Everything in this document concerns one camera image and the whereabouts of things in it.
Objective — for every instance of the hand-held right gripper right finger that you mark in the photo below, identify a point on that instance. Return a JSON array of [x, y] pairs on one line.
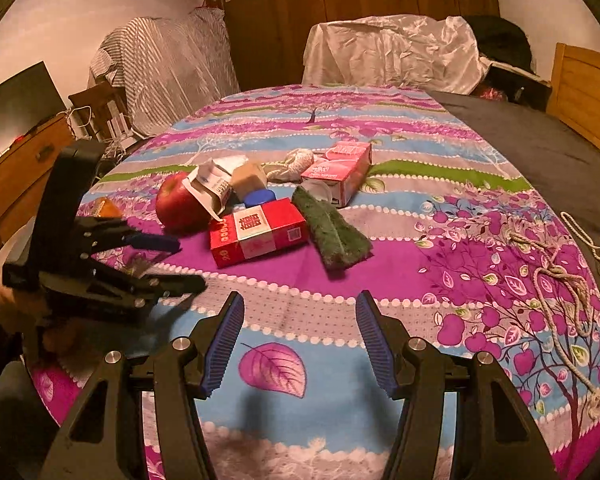
[[375, 340]]

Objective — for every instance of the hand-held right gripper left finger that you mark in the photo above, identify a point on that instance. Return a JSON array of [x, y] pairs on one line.
[[225, 340]]

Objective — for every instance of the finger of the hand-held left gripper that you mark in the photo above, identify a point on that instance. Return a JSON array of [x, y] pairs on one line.
[[150, 241], [175, 284]]

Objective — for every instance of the person's left hand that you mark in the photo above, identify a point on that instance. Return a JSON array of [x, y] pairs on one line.
[[15, 312]]

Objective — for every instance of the red apple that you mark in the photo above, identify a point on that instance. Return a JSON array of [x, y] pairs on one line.
[[177, 205]]

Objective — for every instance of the orange transparent packet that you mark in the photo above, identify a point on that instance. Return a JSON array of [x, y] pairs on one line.
[[107, 208]]

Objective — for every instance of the wooden dresser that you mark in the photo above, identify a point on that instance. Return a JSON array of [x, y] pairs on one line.
[[20, 180]]

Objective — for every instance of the purple floral printed bedsheet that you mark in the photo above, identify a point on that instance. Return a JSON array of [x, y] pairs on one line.
[[330, 280]]

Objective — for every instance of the white paper packet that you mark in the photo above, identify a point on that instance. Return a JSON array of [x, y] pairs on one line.
[[215, 185]]

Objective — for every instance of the red cardboard box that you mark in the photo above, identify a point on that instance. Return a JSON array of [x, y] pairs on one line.
[[255, 235]]

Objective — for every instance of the green fuzzy pad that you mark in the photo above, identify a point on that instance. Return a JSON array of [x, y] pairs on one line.
[[335, 232]]

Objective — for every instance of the beige cube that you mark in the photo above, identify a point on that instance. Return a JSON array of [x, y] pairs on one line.
[[247, 180]]

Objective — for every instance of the blue round cap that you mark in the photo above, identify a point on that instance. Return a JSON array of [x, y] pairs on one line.
[[260, 197]]

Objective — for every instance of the black flat monitor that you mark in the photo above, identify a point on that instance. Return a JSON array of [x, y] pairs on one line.
[[15, 115]]

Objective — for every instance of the dark wooden chair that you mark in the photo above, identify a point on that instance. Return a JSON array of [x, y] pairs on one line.
[[92, 97]]

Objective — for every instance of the striped grey cloth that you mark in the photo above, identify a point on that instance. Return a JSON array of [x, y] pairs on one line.
[[170, 75]]

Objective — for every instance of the pink tissue box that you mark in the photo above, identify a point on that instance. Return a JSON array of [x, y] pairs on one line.
[[337, 165]]

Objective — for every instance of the dark grey blanket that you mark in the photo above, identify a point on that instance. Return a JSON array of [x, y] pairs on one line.
[[530, 140]]

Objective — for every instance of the dark wooden wardrobe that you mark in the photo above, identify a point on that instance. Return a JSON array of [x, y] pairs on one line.
[[280, 5]]

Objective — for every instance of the white satin cloth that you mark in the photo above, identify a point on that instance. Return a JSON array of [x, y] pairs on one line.
[[390, 50]]

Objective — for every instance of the wooden headboard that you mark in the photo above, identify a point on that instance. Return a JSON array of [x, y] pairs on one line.
[[580, 95]]

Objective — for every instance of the black clothing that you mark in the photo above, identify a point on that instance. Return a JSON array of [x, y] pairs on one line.
[[500, 40]]

